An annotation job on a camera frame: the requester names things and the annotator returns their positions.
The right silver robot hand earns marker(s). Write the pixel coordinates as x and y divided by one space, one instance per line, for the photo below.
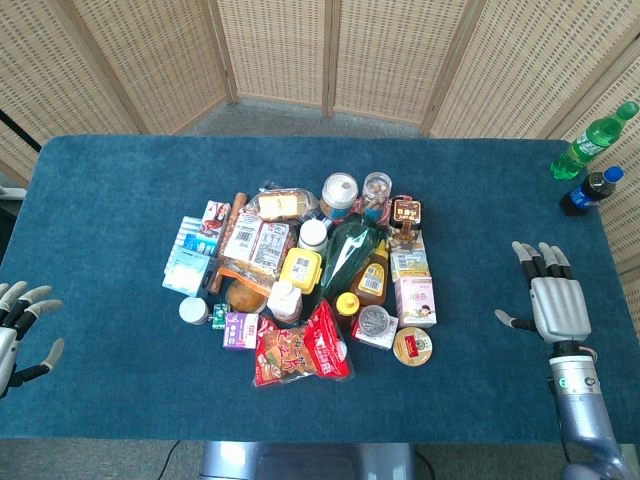
560 310

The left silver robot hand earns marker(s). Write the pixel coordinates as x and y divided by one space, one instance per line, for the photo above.
7 345

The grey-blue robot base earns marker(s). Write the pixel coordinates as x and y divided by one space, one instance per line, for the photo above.
305 461

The white round lid container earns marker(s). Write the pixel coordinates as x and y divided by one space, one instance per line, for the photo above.
194 310

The clear jar of nuts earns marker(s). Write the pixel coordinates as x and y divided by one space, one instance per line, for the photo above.
376 192

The white-lidded jar with blue label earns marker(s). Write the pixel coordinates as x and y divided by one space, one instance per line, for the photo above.
340 195

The cola bottle with blue cap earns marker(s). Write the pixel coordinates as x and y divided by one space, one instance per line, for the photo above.
590 192

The pink carton box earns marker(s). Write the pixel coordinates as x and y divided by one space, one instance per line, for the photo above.
416 302

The round cup lid yellow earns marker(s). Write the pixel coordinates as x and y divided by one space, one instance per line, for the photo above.
413 346

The yellow-green carton box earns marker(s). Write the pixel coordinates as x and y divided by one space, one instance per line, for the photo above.
410 265

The cartoon print carton box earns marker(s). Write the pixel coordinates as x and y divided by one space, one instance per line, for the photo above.
407 241

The green soda bottle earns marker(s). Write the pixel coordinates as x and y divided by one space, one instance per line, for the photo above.
590 142

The blue table cloth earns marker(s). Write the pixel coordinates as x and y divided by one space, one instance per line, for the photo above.
125 210

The silver-topped can in wrapper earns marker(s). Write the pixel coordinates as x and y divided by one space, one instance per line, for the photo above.
375 325

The amber honey squeeze bottle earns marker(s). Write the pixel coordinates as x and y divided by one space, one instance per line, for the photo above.
371 282

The blue and white tissue pack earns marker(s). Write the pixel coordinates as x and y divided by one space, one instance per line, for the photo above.
187 255

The small yellow-capped bottle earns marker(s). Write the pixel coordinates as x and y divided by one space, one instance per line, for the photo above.
347 307

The small green packet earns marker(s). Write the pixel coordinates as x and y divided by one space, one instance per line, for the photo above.
218 317

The black pole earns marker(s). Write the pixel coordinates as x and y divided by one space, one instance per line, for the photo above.
20 131

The dark green bag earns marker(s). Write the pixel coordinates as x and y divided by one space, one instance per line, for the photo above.
345 255

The purple carton box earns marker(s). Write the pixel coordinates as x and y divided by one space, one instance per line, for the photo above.
241 331

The orange jelly cup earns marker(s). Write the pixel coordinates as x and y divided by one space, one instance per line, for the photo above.
244 299

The red and white snack packet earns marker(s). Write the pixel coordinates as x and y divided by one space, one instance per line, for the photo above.
216 217

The orange snack packet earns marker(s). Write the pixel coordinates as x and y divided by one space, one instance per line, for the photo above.
245 276

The white-capped bottle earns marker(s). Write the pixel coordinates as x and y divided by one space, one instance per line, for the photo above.
313 235

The clear packet with barcode label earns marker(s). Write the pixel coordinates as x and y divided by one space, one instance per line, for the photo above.
241 235

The yellow plastic box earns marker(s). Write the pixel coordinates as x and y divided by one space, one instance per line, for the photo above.
301 270

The red peanut snack bag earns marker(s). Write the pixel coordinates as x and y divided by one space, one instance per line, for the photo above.
300 352

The orange sausage stick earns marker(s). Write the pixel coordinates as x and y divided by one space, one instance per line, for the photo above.
238 202

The white and pink drink bottle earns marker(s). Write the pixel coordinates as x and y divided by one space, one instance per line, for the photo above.
285 300

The red packet with white label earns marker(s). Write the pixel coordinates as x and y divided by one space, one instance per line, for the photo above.
272 245

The packaged bread slices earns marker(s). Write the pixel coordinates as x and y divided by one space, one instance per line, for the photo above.
280 202

